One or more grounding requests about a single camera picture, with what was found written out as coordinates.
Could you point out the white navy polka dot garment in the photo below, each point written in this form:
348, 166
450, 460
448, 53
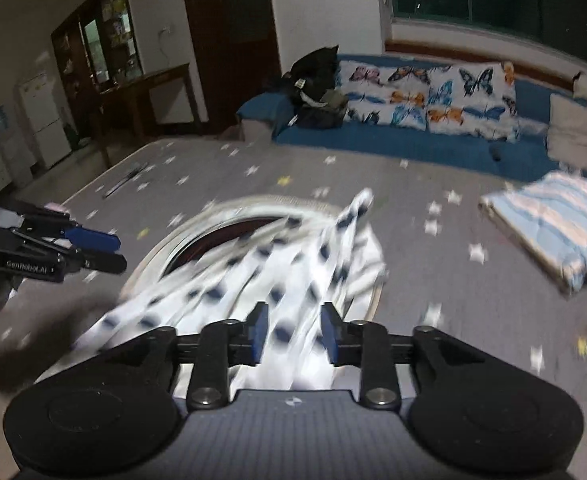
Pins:
289, 360

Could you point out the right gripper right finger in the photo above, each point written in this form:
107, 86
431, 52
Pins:
369, 347

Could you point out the butterfly print pillow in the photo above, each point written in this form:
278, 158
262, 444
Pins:
473, 99

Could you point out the dark wooden door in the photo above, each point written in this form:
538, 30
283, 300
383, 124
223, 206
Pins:
236, 51

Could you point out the glass display cabinet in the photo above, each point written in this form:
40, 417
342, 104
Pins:
96, 45

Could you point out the white refrigerator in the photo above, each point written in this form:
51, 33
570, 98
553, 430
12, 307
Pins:
43, 115

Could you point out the blue sofa cover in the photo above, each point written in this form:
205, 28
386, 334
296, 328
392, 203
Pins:
525, 159

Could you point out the black bag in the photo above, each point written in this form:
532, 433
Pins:
311, 88

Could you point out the water dispenser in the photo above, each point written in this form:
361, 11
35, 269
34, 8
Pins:
15, 152

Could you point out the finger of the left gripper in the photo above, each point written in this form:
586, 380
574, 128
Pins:
92, 240
106, 262

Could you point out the round induction cooktop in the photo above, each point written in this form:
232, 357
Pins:
294, 255

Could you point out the dark wooden table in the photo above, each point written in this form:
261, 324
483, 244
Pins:
126, 110

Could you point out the grey star pattern mat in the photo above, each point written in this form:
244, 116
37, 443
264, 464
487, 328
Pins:
447, 263

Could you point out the blue striped folded blanket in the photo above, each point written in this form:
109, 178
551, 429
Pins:
548, 217

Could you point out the grey cushion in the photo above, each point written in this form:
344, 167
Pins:
567, 132

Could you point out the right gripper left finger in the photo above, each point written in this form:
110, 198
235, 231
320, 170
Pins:
218, 347

